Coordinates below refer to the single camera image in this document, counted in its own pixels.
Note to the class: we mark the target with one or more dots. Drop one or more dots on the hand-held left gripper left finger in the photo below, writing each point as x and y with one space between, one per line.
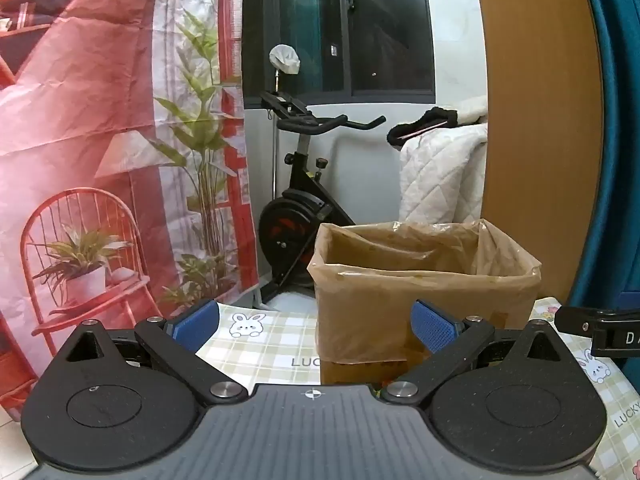
197 325

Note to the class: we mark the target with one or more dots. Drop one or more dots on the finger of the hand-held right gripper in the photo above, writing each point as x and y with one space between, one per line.
575 325

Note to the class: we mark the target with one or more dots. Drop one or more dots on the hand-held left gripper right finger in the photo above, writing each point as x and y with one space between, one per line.
432 327

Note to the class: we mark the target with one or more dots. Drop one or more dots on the clear plastic box liner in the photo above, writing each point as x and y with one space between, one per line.
415 305

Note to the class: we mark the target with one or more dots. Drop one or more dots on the brown cardboard box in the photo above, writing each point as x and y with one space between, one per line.
350 330

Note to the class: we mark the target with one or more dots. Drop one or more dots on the checked bunny tablecloth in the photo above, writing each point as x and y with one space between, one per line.
270 340

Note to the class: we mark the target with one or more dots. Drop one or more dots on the white quilted blanket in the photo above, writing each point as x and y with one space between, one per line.
440 175

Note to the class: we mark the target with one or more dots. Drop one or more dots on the black exercise bike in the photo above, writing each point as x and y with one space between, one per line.
300 195

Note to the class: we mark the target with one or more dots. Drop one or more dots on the thin metal pole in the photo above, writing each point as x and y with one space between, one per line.
276 150

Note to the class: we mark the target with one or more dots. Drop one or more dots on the teal curtain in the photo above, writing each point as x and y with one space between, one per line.
620 135

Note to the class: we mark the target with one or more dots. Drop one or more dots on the black garment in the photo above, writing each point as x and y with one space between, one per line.
425 125

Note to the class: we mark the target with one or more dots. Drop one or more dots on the white cloth cap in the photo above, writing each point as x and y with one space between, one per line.
284 59

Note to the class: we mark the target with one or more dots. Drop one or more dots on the dark sliding window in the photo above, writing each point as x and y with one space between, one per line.
350 25

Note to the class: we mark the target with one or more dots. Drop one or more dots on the red printed wall cloth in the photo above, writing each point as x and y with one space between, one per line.
100 135

